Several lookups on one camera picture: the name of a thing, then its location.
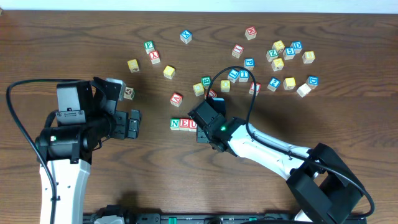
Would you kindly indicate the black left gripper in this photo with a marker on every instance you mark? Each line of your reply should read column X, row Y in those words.
column 123, row 124

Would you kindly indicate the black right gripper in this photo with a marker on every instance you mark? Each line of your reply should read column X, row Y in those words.
column 201, row 134

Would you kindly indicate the red u wooden block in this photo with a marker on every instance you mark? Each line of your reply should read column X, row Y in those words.
column 192, row 126
column 210, row 93

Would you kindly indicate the red E wooden block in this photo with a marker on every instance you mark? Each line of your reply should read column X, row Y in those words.
column 184, row 124

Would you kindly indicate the green N wooden block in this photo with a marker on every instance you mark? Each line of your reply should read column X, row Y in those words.
column 174, row 124

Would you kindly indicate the red i wooden block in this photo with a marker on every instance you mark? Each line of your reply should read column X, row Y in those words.
column 237, row 51
column 255, row 88

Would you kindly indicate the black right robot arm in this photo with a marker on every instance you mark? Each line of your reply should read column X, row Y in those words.
column 322, row 184

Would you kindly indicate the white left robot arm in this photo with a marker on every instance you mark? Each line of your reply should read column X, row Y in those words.
column 67, row 152

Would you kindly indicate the soccer ball J wooden block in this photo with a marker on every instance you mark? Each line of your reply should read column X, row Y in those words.
column 129, row 93

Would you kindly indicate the yellow acorn wooden block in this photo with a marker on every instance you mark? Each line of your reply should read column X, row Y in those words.
column 133, row 65

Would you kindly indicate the red A wooden block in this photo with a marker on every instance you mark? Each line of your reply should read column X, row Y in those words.
column 176, row 99

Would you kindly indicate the green B wooden block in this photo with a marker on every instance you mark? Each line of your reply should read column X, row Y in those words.
column 206, row 81

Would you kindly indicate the yellow O wooden block left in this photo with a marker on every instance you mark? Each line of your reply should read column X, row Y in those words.
column 169, row 72

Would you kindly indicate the red Y wooden block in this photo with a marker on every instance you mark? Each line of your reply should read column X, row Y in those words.
column 154, row 57

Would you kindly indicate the green F wooden block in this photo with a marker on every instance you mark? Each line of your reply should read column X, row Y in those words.
column 149, row 46

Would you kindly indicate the blue L wooden block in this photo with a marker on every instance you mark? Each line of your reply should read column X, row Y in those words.
column 233, row 75

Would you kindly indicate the blue T wooden block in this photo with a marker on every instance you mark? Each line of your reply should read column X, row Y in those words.
column 243, row 76

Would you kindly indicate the blue P wooden block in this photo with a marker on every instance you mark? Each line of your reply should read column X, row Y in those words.
column 249, row 63

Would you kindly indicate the blue 2 wooden block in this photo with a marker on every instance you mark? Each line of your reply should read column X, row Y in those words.
column 273, row 84

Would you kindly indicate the blue X wooden block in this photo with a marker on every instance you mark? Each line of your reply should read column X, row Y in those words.
column 186, row 36

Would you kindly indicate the yellow S wooden block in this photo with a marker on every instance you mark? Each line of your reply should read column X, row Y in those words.
column 289, row 83

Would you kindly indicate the yellow brush side wooden block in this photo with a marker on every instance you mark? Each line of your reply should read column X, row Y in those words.
column 277, row 64

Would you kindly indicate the green Z wooden block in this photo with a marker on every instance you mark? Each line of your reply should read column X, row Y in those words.
column 271, row 55

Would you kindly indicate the plain top 3 wooden block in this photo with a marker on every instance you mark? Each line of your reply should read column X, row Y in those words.
column 303, row 90

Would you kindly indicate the red top far wooden block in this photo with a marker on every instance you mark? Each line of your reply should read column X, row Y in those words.
column 250, row 33

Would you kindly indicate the yellow soccer side wooden block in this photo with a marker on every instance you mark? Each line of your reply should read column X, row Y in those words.
column 278, row 46

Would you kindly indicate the blue 5 wooden block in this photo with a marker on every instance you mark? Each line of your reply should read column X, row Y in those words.
column 288, row 53

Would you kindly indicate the blue D wooden block lower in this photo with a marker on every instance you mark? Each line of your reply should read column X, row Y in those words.
column 312, row 82

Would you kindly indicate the blue d wooden block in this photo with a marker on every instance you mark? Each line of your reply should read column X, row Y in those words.
column 312, row 82
column 297, row 46

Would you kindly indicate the blue D wooden block upper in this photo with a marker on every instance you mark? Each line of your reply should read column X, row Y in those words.
column 297, row 46

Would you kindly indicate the yellow 8 wooden block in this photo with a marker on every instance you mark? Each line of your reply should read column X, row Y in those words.
column 308, row 57

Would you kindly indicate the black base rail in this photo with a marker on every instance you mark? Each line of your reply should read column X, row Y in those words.
column 118, row 214

